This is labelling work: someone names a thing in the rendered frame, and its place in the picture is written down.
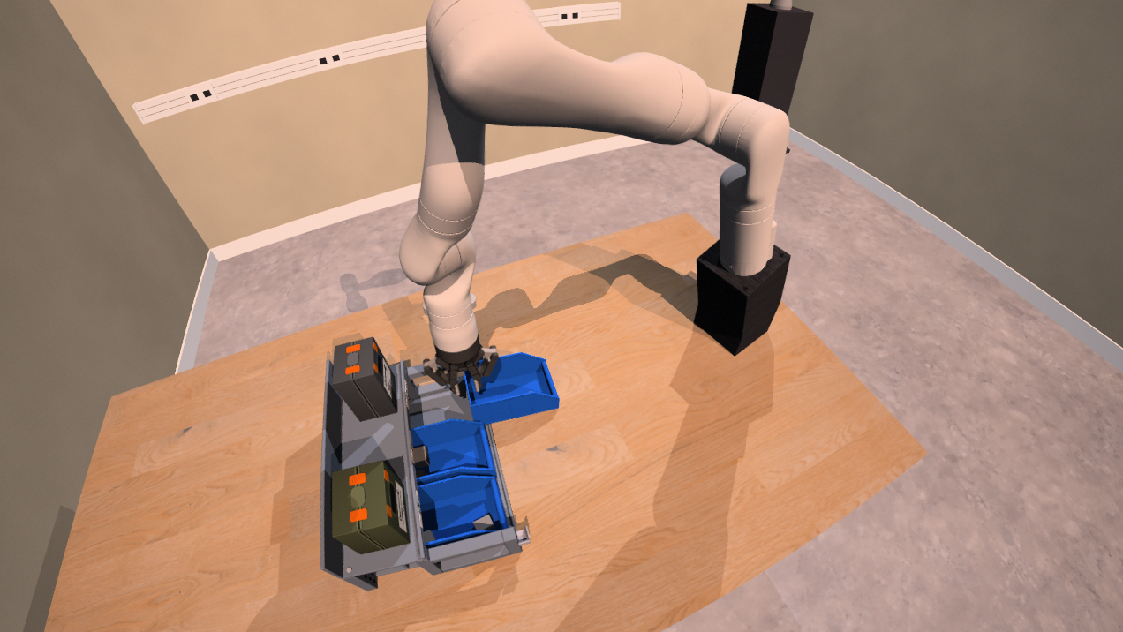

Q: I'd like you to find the blue bin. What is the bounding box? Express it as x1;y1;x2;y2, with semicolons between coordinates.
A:
411;418;495;485
463;352;558;425
418;475;508;549

